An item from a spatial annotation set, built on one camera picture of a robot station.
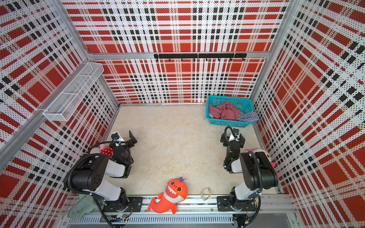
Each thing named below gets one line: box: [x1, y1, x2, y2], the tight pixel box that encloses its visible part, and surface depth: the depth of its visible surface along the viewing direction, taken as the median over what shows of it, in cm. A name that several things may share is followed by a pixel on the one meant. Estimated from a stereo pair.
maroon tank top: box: [209, 101, 241, 121], surface depth 107 cm
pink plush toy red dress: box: [99, 146, 114, 159], surface depth 90 cm
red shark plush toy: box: [147, 176, 189, 215], surface depth 72 cm
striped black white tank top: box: [236, 111, 260, 123], surface depth 107 cm
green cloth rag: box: [67, 193, 100, 219], surface depth 73 cm
